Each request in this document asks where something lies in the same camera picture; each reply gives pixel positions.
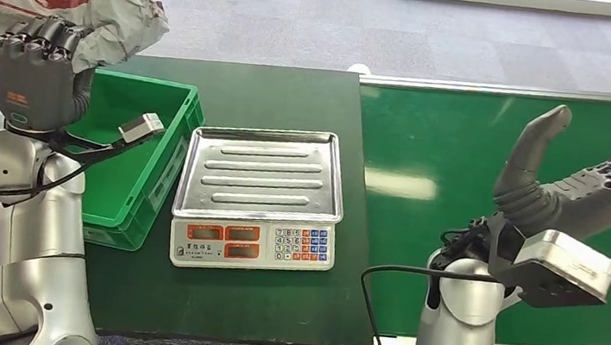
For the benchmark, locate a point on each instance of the white round conveyor cap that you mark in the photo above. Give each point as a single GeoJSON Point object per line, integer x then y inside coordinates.
{"type": "Point", "coordinates": [358, 69]}

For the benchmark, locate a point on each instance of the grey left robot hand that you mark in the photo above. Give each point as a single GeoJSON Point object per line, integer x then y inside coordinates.
{"type": "Point", "coordinates": [34, 83]}

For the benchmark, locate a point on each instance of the green conveyor belt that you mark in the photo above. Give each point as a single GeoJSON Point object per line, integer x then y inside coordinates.
{"type": "Point", "coordinates": [455, 171]}

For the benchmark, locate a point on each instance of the green plastic basket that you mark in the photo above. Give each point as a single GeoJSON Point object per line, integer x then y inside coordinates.
{"type": "Point", "coordinates": [127, 174]}

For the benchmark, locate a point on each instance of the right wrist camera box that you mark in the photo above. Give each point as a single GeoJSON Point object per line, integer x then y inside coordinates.
{"type": "Point", "coordinates": [565, 264]}

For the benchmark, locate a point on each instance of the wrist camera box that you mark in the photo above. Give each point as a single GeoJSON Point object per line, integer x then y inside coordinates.
{"type": "Point", "coordinates": [141, 126]}
{"type": "Point", "coordinates": [565, 264]}

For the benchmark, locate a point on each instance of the white scale with steel tray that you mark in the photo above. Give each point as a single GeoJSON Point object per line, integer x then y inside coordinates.
{"type": "Point", "coordinates": [265, 175]}

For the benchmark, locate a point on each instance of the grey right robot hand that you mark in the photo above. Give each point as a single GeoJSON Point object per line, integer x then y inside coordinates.
{"type": "Point", "coordinates": [578, 202]}

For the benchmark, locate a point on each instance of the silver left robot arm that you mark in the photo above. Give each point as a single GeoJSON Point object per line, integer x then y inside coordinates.
{"type": "Point", "coordinates": [39, 233]}

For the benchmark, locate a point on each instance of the grey plastic mailer package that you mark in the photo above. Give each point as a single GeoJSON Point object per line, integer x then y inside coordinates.
{"type": "Point", "coordinates": [99, 10]}

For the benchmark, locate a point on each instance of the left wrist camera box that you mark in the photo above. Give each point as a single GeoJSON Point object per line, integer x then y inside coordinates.
{"type": "Point", "coordinates": [141, 126]}

